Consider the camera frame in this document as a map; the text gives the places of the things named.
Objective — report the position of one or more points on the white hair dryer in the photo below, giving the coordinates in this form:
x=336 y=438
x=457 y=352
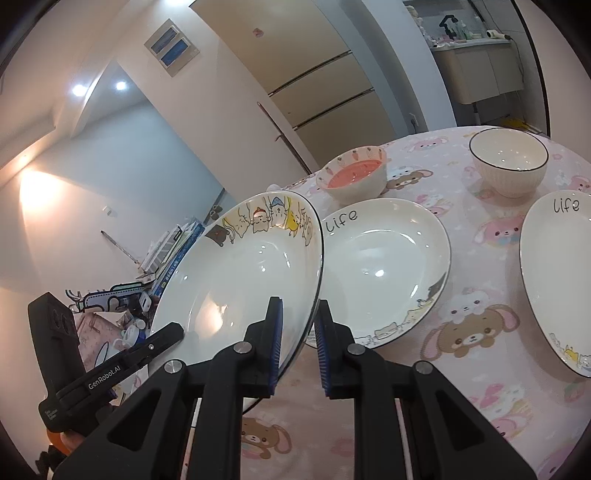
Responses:
x=496 y=33

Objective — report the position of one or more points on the pink strawberry-print bowl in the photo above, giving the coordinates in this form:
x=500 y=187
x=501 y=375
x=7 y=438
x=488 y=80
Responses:
x=355 y=177

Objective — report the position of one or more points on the yellow cleaning tool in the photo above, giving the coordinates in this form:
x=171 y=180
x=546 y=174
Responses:
x=521 y=125

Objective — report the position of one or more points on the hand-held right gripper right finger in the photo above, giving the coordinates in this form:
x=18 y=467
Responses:
x=323 y=350

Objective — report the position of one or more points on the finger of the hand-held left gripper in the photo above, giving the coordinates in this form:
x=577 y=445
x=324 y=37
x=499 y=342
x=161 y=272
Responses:
x=161 y=337

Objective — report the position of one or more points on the white black-rimmed bowl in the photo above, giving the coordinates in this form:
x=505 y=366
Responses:
x=508 y=157

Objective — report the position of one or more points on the pink cartoon-print tablecloth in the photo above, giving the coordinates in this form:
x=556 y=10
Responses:
x=485 y=369

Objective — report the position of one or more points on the stack of books and boxes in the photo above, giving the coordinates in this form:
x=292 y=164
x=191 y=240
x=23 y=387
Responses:
x=178 y=254

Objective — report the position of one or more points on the beige refrigerator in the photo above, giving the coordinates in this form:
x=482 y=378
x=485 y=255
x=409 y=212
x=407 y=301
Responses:
x=300 y=69

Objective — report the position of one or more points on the white figurine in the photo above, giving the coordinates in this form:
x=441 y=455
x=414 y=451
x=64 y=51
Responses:
x=419 y=18

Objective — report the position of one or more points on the beige bathroom vanity cabinet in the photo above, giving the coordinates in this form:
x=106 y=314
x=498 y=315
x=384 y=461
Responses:
x=475 y=74

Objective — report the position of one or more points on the grey electrical panel box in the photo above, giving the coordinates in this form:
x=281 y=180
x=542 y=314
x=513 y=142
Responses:
x=173 y=46

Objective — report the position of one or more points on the black faucet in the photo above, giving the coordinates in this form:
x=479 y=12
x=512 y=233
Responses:
x=447 y=23

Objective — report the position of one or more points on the pink printed cloth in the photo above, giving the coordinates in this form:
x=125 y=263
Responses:
x=99 y=337

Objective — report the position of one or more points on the red broom and dustpan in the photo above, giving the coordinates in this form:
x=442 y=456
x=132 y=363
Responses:
x=286 y=136

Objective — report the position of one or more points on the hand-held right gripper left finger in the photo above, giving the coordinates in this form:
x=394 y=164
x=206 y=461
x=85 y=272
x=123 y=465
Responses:
x=276 y=341

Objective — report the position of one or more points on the recessed ceiling light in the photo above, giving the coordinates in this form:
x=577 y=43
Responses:
x=121 y=85
x=81 y=88

